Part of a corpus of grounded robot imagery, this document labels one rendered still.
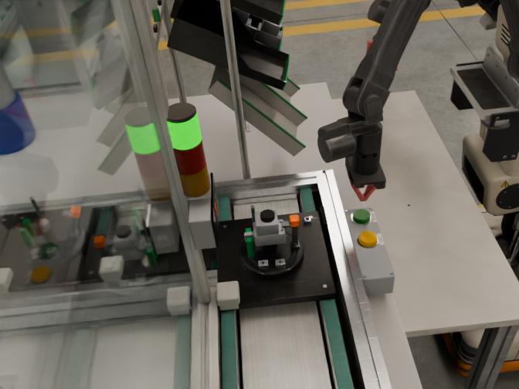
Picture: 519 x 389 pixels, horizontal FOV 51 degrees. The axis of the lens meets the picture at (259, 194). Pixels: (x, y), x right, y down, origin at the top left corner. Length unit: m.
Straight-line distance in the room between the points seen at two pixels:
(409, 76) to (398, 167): 2.14
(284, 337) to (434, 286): 0.38
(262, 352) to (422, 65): 2.94
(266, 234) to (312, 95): 0.85
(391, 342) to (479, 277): 0.28
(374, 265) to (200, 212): 0.44
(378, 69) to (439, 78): 2.61
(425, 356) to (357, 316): 1.12
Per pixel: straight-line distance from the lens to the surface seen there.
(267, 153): 1.62
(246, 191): 1.35
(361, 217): 1.25
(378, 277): 1.16
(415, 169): 1.57
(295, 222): 1.10
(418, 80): 3.63
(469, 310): 1.27
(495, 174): 1.69
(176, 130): 0.82
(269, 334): 1.13
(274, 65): 1.34
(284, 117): 1.47
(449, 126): 3.25
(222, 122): 1.77
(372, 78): 1.06
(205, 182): 0.89
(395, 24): 1.08
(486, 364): 1.46
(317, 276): 1.14
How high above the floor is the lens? 1.86
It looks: 43 degrees down
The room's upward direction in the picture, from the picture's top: 6 degrees counter-clockwise
